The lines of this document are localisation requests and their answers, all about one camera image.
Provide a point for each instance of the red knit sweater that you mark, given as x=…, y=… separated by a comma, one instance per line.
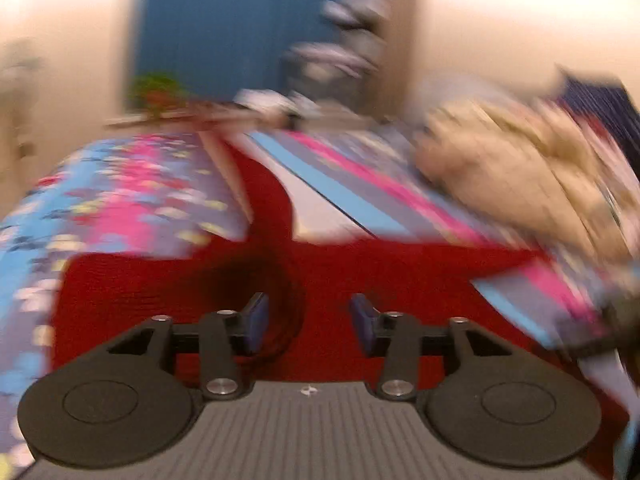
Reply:
x=325, y=275

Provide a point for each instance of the floral striped bed blanket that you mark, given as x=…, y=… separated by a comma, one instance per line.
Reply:
x=125, y=200

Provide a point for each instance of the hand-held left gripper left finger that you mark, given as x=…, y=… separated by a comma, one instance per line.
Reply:
x=256, y=324

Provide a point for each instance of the potted green plant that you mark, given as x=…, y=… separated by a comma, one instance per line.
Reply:
x=157, y=92

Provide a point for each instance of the white clothes pile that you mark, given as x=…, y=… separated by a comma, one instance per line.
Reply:
x=262, y=102

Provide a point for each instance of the clear plastic storage bin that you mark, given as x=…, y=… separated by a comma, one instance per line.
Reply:
x=330, y=75

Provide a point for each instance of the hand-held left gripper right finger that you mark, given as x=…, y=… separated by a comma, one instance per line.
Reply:
x=361, y=324

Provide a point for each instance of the wooden shelf unit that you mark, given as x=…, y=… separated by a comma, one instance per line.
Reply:
x=395, y=25

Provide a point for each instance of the cream star-print quilt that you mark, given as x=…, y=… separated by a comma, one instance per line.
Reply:
x=510, y=170

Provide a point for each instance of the dark blue printed pillow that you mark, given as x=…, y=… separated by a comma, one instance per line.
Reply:
x=605, y=110

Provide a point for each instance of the blue curtain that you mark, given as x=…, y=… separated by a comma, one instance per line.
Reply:
x=225, y=25

